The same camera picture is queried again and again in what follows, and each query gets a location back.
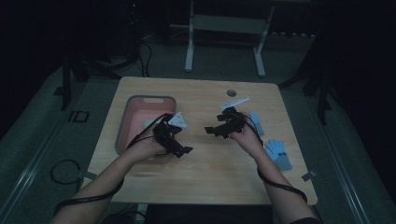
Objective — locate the person's right hand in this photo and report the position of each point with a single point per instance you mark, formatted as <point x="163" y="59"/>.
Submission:
<point x="252" y="140"/>

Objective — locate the blue glove with dark dots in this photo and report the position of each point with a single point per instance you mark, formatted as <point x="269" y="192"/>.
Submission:
<point x="277" y="154"/>

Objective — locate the person's dark clothing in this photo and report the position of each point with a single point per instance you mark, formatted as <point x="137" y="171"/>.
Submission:
<point x="205" y="215"/>

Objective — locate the black stand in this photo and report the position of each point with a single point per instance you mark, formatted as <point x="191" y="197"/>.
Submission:
<point x="323" y="99"/>
<point x="66" y="87"/>

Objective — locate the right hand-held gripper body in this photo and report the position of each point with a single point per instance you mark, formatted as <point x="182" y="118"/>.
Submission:
<point x="235" y="123"/>

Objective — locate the black floor bracket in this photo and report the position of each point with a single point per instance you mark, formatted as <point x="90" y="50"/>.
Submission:
<point x="78" y="116"/>

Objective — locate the white metal stand frame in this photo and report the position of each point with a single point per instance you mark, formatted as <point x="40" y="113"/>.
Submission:
<point x="225" y="25"/>

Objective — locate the grey table grommet hole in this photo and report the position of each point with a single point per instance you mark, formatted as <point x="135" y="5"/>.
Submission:
<point x="231" y="93"/>

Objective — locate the plain blue glove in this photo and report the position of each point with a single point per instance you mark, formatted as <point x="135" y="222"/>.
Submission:
<point x="257" y="123"/>

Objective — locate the grey tape piece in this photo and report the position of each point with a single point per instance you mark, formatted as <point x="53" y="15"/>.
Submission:
<point x="91" y="175"/>
<point x="308" y="176"/>

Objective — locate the white table leg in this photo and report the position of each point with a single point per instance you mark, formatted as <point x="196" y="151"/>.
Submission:
<point x="142" y="213"/>

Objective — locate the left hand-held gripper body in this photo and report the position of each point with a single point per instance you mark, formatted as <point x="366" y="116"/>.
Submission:
<point x="165" y="133"/>

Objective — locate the pink basin with grey rim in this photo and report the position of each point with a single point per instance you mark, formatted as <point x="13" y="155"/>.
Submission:
<point x="137" y="109"/>

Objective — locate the person's left hand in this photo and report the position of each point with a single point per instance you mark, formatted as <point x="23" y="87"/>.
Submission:
<point x="144" y="149"/>

